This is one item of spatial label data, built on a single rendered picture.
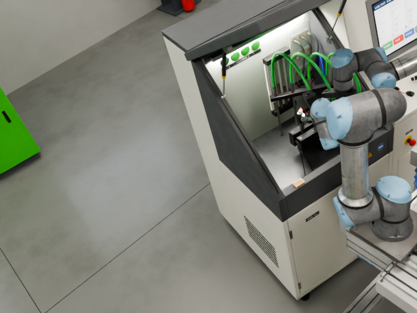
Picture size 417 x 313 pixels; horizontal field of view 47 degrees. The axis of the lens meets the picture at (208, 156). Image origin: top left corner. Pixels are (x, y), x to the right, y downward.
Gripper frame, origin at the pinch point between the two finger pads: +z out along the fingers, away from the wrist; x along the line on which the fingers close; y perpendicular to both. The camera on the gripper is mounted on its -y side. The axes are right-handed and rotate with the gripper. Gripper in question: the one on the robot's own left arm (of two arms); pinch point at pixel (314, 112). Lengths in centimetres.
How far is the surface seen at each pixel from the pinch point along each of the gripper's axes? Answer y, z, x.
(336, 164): 25.6, 12.6, -1.0
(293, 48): -36.3, 30.8, 8.3
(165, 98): -94, 231, -97
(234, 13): -62, 14, -10
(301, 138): 6.8, 22.6, -9.2
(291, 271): 67, 40, -45
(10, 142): -107, 159, -223
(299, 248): 57, 32, -35
